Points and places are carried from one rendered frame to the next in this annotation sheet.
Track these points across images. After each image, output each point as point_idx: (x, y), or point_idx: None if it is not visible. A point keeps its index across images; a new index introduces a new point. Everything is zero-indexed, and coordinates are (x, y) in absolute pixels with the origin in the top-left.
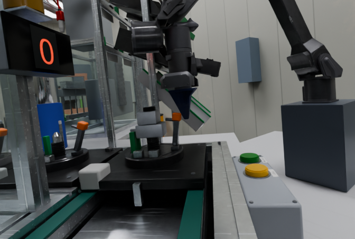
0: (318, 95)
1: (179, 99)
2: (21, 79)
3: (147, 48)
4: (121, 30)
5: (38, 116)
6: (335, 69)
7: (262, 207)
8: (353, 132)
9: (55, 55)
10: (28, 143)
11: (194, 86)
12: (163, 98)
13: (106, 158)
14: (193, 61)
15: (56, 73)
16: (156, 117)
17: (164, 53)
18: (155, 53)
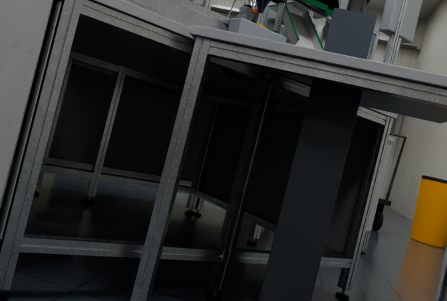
0: (346, 9)
1: None
2: None
3: None
4: None
5: None
6: None
7: (233, 18)
8: (346, 32)
9: None
10: None
11: (284, 2)
12: (285, 22)
13: None
14: None
15: None
16: (247, 9)
17: None
18: None
